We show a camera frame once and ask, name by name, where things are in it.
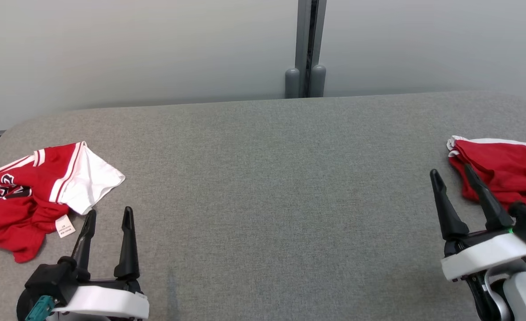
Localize red shorts white stripe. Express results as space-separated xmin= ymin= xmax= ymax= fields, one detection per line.
xmin=447 ymin=135 xmax=526 ymax=210

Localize red basketball jersey white sleeves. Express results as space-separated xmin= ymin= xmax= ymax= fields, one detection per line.
xmin=0 ymin=141 xmax=126 ymax=263

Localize grey metal wall post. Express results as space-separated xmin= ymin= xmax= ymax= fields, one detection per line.
xmin=294 ymin=0 xmax=328 ymax=99

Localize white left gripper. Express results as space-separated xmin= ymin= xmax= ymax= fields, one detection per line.
xmin=51 ymin=206 xmax=149 ymax=320

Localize teal plug left camera cable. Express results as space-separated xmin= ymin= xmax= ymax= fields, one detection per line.
xmin=25 ymin=295 xmax=56 ymax=321

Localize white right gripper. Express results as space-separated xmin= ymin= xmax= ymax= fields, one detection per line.
xmin=430 ymin=164 xmax=526 ymax=281

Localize grey cylindrical post bumper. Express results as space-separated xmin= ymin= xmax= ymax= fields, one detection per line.
xmin=309 ymin=65 xmax=326 ymax=98
xmin=285 ymin=68 xmax=300 ymax=99

